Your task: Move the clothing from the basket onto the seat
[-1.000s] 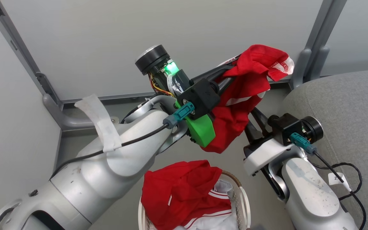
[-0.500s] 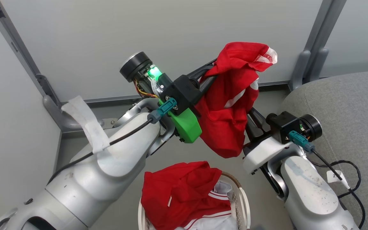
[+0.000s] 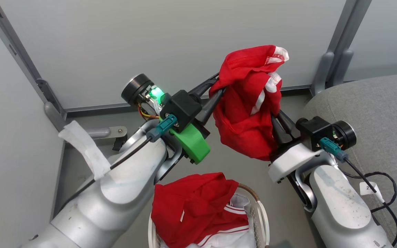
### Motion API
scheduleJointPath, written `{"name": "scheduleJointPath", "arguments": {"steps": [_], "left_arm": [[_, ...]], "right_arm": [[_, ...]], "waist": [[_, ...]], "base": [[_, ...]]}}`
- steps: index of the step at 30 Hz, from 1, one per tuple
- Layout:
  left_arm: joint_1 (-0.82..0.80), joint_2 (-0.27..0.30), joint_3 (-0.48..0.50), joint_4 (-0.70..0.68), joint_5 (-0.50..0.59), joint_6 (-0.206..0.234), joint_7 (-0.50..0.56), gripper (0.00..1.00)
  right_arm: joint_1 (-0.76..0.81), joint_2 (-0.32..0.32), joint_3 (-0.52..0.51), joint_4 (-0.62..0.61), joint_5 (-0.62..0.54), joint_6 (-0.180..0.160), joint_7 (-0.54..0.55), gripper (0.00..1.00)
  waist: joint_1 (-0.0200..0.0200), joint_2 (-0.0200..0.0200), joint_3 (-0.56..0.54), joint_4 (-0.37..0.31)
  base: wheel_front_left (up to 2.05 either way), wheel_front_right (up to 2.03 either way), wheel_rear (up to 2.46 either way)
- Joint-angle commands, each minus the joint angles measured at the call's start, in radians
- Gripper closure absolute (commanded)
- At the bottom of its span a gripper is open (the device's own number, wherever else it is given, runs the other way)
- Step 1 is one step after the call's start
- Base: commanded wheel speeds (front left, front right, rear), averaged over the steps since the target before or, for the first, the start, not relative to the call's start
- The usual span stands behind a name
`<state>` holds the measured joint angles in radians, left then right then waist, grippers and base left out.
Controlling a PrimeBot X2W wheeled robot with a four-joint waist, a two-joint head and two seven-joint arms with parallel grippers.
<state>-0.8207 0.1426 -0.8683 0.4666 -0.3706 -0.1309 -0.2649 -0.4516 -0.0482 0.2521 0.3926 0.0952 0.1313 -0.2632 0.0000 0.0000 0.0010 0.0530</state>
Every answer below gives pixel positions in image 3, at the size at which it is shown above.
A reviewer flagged white cable label tag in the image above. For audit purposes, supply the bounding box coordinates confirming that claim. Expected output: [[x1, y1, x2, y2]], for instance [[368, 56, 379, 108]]
[[359, 182, 385, 203]]

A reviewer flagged white tape strip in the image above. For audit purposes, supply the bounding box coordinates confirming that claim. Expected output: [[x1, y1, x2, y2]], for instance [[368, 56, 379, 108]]
[[58, 121, 116, 182]]

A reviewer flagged grey partition post double foot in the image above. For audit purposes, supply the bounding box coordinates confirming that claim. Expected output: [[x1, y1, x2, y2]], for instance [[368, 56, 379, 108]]
[[310, 0, 372, 97]]

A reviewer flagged teal left cable connector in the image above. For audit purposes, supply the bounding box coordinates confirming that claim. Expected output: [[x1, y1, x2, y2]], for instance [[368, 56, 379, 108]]
[[147, 115, 178, 142]]

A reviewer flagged grey partition foot bracket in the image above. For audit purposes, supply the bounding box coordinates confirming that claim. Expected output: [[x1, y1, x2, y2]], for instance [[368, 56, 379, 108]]
[[44, 102, 128, 142]]

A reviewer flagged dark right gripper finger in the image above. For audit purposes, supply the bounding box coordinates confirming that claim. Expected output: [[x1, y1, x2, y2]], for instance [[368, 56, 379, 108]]
[[271, 117, 287, 150], [278, 111, 301, 140]]

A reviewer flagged white basket liner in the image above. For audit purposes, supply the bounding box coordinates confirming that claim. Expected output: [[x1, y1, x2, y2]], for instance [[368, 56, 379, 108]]
[[159, 194, 256, 248]]

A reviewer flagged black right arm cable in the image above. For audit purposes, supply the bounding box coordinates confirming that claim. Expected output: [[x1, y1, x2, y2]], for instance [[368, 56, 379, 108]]
[[343, 158, 397, 247]]

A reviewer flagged grey fabric sofa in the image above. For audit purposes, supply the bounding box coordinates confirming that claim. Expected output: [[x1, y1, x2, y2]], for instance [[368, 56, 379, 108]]
[[300, 72, 397, 248]]

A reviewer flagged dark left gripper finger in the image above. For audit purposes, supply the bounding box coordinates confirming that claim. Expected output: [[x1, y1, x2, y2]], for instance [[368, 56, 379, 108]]
[[188, 73, 220, 99], [196, 89, 225, 125]]

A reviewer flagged red white striped garment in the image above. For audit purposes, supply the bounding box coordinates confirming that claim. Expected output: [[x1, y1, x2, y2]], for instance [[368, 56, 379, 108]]
[[151, 172, 255, 248]]

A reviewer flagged white laundry basket brown rim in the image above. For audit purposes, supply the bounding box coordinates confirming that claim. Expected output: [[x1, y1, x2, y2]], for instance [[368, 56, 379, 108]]
[[148, 184, 271, 248]]

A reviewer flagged red garment with white trim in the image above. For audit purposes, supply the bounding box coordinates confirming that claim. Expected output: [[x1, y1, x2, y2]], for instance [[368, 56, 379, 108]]
[[209, 45, 289, 161]]

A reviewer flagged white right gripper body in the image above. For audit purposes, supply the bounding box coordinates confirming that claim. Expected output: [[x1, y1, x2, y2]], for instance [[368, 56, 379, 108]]
[[268, 142, 323, 183]]

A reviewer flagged grey partition bottom rail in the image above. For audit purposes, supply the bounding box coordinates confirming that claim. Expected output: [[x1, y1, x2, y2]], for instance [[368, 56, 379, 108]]
[[63, 84, 313, 115]]

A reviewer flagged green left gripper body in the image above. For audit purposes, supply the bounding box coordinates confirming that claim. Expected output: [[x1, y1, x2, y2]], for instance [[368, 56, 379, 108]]
[[170, 119, 211, 164]]

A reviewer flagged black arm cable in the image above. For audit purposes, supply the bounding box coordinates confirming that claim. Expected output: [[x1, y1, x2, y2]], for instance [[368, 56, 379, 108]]
[[343, 158, 397, 247], [59, 136, 154, 210]]

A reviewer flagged teal right cable connector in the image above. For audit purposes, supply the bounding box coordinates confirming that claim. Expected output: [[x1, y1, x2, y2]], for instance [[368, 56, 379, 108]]
[[320, 137, 349, 163]]

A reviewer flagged teal cable connector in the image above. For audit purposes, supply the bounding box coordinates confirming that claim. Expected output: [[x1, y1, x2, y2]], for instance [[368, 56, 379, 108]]
[[147, 115, 178, 142], [320, 137, 349, 163]]

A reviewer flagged grey partition post with hinge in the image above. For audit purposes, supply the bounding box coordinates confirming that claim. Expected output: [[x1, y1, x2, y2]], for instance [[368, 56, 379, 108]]
[[0, 0, 66, 119]]

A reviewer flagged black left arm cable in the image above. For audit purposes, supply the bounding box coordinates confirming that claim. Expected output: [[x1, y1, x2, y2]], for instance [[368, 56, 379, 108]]
[[59, 136, 154, 210]]

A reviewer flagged black caster wheel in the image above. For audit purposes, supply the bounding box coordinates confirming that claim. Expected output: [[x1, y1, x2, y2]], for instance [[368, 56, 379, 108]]
[[112, 136, 127, 152]]

